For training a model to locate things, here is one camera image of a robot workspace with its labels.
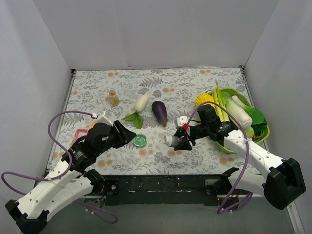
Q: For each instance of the orange round pill container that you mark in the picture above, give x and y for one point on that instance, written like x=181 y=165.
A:
x=92 y=124

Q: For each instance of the white daikon radish toy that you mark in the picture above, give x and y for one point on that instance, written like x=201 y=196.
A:
x=239 y=113

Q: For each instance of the white eggplant toy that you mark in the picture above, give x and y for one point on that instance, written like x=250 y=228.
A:
x=141 y=103

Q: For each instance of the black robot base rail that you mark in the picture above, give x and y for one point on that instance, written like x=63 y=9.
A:
x=161 y=189

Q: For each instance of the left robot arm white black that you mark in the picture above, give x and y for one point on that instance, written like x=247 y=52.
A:
x=69 y=179

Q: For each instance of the green plastic basket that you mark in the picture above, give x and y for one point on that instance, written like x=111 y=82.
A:
x=260 y=135

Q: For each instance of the green celery stalk toy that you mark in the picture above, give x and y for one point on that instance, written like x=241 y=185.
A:
x=220 y=97

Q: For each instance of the purple eggplant toy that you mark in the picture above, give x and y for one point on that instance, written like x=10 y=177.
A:
x=160 y=112

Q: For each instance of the yellow napa cabbage toy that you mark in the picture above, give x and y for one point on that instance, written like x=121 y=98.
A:
x=204 y=97

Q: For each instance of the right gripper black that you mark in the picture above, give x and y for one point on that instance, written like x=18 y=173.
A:
x=187 y=135

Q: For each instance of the amber pill bottle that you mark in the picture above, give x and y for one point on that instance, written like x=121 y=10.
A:
x=113 y=98

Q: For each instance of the pink rectangular pill box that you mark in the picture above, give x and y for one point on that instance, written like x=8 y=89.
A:
x=79 y=133

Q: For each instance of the floral patterned table mat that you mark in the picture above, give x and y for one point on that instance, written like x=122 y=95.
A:
x=177 y=89

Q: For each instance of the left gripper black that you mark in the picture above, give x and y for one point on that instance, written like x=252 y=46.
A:
x=118 y=133

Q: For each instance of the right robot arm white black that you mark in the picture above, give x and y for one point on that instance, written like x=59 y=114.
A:
x=280 y=181

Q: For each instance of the aluminium frame rail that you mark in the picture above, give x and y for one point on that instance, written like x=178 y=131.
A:
x=26 y=224

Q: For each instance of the green round pill container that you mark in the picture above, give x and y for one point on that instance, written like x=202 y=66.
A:
x=140 y=140

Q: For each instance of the white vitamin B bottle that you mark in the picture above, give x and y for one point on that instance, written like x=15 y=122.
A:
x=171 y=141

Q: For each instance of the green leafy vegetable toy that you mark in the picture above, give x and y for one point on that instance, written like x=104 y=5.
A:
x=259 y=122

